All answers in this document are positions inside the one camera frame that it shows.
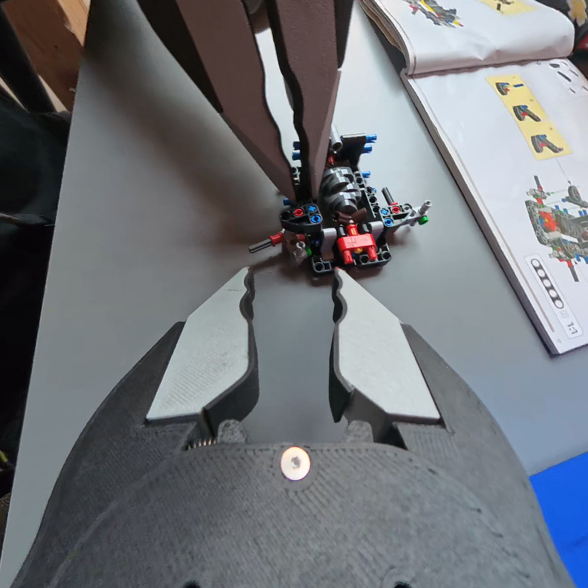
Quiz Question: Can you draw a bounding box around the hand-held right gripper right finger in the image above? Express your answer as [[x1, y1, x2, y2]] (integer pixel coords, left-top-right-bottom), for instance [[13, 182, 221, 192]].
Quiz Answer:
[[328, 269, 443, 443]]

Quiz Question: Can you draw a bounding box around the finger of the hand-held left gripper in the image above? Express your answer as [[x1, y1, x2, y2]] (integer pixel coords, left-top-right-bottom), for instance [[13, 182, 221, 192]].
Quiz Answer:
[[269, 0, 341, 198], [177, 0, 296, 203]]

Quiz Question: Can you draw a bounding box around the black frame lego assembly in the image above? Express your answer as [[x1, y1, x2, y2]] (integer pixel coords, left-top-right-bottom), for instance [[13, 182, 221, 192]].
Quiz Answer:
[[248, 129, 433, 276]]

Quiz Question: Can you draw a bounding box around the black chair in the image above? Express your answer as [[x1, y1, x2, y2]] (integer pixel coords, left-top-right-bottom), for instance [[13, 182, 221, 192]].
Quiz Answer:
[[0, 7, 58, 113]]

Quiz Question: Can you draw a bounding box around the open lego instruction booklet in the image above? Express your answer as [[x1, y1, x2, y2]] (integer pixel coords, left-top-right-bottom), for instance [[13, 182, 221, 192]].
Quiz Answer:
[[358, 0, 588, 356]]

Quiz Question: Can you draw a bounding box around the black angled lego piece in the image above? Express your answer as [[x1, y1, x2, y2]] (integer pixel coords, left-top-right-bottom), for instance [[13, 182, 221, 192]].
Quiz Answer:
[[279, 201, 325, 233]]

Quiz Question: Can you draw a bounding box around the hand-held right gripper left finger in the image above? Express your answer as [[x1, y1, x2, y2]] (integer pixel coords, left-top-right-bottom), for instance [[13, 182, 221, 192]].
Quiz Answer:
[[145, 266, 260, 436]]

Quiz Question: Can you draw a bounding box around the blue plastic bin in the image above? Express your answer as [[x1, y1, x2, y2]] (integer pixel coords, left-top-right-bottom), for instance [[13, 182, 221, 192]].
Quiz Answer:
[[528, 452, 588, 588]]

